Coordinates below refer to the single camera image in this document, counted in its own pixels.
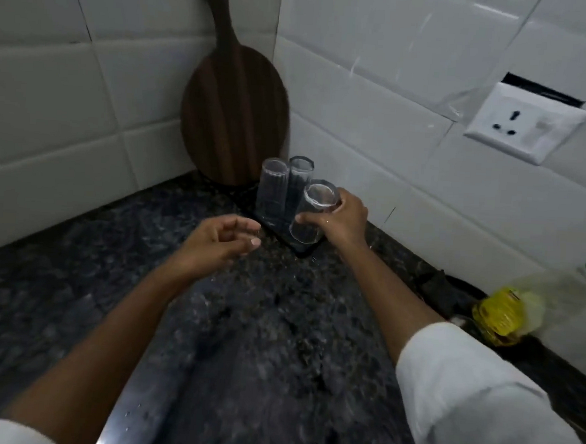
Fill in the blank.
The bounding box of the person's right hand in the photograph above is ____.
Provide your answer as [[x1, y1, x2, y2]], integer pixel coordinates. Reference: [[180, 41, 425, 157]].
[[293, 185, 373, 254]]

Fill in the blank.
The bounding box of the person's left forearm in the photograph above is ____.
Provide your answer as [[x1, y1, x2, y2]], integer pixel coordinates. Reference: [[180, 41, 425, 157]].
[[0, 249, 212, 444]]

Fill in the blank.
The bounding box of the white shirt sleeve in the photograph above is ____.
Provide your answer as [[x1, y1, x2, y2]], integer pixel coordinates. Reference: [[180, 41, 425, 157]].
[[0, 418, 52, 444]]

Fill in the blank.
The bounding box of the black dish under bottle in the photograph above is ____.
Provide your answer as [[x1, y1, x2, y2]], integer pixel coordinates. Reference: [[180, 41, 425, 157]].
[[390, 318, 586, 444]]

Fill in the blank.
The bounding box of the black tray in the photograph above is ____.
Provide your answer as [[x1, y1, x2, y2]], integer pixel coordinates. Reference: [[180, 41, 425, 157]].
[[231, 176, 337, 261]]

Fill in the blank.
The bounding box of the round wooden cutting board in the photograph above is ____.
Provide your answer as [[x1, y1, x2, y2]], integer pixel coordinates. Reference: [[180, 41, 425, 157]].
[[176, 0, 298, 190]]

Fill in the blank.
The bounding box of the person's left hand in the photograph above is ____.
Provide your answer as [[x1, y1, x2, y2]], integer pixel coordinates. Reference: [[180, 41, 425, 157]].
[[177, 211, 265, 280]]

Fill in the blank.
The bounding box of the white wall socket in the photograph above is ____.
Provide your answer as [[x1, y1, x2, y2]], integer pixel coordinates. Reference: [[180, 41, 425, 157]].
[[460, 69, 586, 169]]

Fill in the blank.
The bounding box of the person's right forearm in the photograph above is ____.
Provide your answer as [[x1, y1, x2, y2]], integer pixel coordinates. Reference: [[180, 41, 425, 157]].
[[329, 239, 451, 366]]

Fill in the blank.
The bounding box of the green capped oil bottle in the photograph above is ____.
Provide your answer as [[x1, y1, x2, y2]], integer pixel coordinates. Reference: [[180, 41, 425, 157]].
[[469, 251, 586, 353]]

